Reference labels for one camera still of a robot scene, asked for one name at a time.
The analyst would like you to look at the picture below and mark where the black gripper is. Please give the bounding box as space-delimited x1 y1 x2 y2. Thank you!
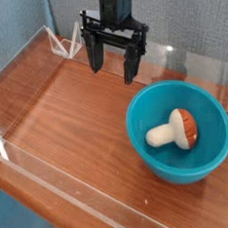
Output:
80 10 149 85

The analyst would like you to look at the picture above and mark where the white brown plush mushroom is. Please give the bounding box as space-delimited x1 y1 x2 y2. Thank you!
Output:
145 108 198 150

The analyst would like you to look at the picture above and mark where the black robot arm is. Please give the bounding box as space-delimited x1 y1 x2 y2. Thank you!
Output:
80 0 149 85

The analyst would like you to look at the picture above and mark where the blue plastic bowl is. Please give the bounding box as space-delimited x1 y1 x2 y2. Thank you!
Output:
126 80 228 184

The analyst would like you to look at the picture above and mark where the clear acrylic back barrier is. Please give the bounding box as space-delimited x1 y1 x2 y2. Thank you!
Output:
69 20 228 130

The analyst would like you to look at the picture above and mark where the clear acrylic barrier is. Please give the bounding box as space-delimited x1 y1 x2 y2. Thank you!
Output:
0 27 63 135
69 20 228 130
0 139 169 228

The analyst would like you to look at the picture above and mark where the clear acrylic left barrier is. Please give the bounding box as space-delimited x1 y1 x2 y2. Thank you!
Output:
0 27 63 135

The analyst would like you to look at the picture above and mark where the clear acrylic front barrier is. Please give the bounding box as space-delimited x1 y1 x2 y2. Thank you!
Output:
0 139 169 228

